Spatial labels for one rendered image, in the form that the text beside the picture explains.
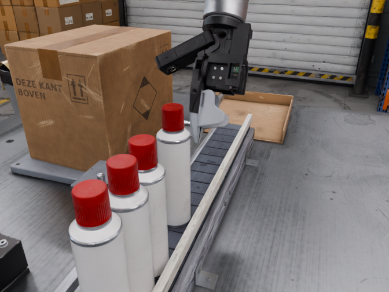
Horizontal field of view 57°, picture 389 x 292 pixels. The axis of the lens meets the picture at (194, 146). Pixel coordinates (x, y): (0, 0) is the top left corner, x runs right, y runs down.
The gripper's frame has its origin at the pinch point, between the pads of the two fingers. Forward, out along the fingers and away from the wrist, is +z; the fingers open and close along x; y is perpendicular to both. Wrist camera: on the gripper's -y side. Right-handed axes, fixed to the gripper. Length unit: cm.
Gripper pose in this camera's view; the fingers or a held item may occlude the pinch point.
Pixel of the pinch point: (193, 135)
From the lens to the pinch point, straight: 62.5
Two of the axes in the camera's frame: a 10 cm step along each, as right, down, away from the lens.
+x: 2.8, 0.7, 9.6
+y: 9.5, 1.5, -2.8
